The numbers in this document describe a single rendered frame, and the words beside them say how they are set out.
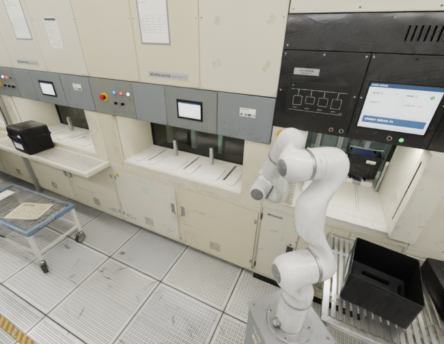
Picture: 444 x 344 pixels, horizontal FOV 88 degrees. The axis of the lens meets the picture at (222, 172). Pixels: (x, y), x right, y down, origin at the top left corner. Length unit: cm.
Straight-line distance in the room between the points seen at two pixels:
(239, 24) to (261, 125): 55
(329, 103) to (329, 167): 65
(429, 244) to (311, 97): 106
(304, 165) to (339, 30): 79
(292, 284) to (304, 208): 27
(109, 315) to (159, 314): 37
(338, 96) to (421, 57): 33
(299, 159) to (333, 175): 13
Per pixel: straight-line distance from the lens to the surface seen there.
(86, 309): 233
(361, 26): 134
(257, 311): 124
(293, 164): 69
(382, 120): 139
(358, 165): 204
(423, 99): 140
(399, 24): 135
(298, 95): 136
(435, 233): 174
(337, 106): 136
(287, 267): 87
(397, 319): 142
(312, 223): 81
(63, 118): 364
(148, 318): 213
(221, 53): 147
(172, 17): 163
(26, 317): 251
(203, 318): 208
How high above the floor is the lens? 184
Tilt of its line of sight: 30 degrees down
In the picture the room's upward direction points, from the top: 1 degrees clockwise
